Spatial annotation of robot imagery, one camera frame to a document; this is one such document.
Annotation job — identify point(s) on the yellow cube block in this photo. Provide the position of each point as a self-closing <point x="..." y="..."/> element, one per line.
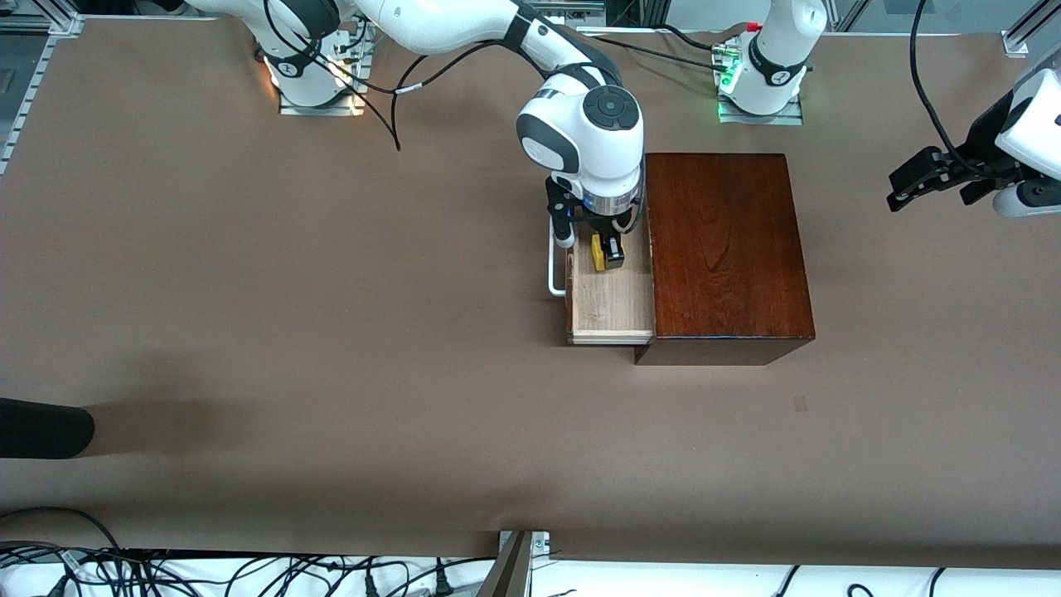
<point x="598" y="255"/>

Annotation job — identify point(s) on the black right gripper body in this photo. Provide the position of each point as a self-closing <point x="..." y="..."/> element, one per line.
<point x="603" y="223"/>

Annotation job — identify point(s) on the perforated aluminium rail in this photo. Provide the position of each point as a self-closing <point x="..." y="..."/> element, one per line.
<point x="25" y="99"/>

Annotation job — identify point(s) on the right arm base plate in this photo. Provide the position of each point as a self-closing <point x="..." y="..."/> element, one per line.
<point x="319" y="109"/>

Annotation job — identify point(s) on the small grey tape patch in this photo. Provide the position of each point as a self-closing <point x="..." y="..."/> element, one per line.
<point x="801" y="404"/>

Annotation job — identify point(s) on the aluminium frame profile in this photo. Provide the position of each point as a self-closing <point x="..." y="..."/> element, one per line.
<point x="1040" y="18"/>

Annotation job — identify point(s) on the dark brown wooden cabinet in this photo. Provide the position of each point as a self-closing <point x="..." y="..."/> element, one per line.
<point x="729" y="249"/>

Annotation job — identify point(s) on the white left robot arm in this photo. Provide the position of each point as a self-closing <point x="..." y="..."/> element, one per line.
<point x="779" y="58"/>

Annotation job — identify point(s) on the brown table cover sheet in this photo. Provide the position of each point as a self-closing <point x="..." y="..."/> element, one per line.
<point x="331" y="373"/>

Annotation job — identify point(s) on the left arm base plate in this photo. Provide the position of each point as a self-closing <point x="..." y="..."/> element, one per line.
<point x="758" y="118"/>

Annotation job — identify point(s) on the light wood drawer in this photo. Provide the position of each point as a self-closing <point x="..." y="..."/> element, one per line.
<point x="609" y="307"/>

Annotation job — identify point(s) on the black padded cylinder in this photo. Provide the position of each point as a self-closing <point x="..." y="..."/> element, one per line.
<point x="41" y="427"/>

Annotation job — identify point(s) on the silver mounting bracket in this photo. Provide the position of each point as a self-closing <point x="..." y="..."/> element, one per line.
<point x="540" y="543"/>

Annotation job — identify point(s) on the silver corner bracket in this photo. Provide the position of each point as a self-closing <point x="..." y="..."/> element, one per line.
<point x="66" y="23"/>
<point x="1015" y="43"/>

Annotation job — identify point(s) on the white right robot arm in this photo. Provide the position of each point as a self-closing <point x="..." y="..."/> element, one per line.
<point x="597" y="141"/>

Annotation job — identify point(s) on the aluminium profile post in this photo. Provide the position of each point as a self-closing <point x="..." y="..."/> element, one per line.
<point x="510" y="572"/>

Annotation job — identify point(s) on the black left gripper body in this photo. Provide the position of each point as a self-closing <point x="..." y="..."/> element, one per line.
<point x="984" y="138"/>

